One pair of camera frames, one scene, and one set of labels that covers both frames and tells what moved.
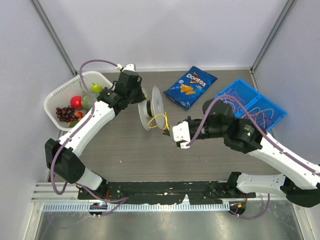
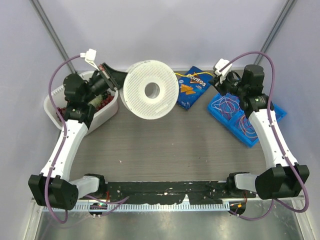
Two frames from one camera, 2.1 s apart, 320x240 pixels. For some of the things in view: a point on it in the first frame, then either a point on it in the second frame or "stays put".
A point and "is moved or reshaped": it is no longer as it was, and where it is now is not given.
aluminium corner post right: x=272 y=34 stays put
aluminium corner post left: x=42 y=16 stays put
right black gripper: x=188 y=118 -> x=215 y=82
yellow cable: x=167 y=126 -> x=192 y=75
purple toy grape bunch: x=66 y=114 stays put
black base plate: x=170 y=192 stays put
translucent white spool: x=149 y=108 is moved or reshaped
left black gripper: x=141 y=97 -> x=116 y=78
